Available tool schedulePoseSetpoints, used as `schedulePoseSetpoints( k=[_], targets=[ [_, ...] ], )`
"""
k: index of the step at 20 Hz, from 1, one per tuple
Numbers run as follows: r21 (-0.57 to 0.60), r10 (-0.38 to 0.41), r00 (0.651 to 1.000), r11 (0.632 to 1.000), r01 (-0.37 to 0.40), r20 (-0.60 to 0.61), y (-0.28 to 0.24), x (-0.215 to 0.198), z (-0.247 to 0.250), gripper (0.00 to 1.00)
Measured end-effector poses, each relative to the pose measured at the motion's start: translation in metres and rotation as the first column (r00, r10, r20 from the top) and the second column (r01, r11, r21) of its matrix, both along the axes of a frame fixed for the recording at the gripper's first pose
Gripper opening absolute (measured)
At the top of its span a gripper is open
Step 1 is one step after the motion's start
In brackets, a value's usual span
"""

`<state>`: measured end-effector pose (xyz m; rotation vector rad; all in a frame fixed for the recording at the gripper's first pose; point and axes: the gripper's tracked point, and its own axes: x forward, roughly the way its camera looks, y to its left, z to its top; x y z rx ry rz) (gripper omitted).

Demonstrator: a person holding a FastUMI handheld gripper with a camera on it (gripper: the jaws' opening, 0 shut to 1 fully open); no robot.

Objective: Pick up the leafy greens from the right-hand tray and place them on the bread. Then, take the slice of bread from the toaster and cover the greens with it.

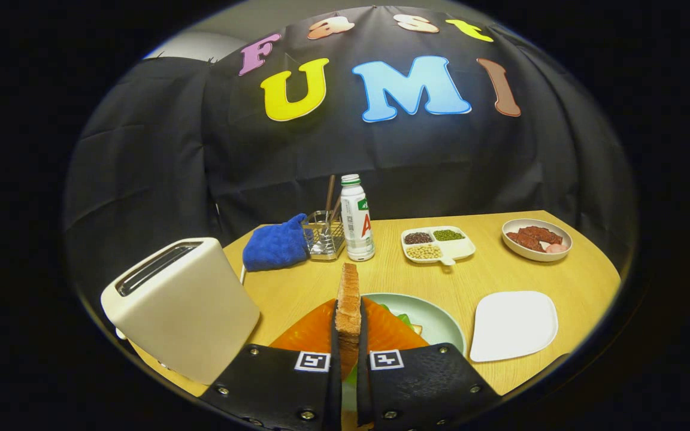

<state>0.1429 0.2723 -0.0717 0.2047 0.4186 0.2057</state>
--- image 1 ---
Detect light green round plate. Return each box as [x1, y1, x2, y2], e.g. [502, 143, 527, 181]
[362, 293, 467, 355]

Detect white toaster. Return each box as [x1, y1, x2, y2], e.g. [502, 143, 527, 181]
[101, 237, 261, 386]

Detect blue oven mitt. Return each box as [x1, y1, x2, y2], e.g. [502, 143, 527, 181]
[243, 213, 311, 272]

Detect green lettuce leaf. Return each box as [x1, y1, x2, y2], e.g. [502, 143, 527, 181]
[379, 303, 414, 329]

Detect toasted bread slice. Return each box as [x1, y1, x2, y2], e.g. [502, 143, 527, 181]
[335, 263, 362, 379]

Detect metal wire utensil holder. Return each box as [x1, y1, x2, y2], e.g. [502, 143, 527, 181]
[303, 210, 346, 261]

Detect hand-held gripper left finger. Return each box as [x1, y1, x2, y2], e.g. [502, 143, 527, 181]
[200, 298, 343, 431]

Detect dark red meat piece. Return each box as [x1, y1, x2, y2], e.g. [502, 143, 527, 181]
[506, 232, 544, 252]
[519, 226, 563, 245]

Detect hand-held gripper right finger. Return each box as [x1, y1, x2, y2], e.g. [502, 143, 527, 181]
[357, 297, 501, 431]

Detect white drink bottle green cap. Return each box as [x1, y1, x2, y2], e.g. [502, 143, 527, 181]
[340, 174, 376, 262]

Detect round beige bowl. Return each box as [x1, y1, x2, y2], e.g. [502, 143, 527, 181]
[501, 218, 574, 263]

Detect black backdrop cloth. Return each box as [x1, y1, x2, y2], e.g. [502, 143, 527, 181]
[63, 6, 636, 312]

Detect white square plate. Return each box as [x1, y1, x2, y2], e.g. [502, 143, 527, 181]
[470, 291, 559, 363]

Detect white divided dish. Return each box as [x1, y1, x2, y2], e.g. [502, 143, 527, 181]
[401, 226, 477, 266]

